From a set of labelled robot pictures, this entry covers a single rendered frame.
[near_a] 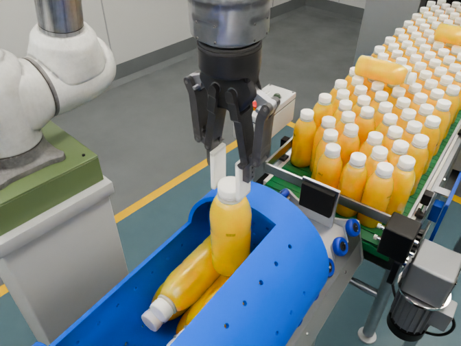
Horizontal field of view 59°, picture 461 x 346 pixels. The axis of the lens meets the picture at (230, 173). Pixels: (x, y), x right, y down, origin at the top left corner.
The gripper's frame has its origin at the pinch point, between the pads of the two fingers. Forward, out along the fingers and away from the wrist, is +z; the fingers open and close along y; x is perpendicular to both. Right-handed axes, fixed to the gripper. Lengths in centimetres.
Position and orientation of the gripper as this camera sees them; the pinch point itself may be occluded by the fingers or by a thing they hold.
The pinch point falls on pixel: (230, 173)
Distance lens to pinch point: 59.1
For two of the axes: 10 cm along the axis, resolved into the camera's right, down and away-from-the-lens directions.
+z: 0.1, 7.7, 6.4
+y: 8.1, 3.7, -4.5
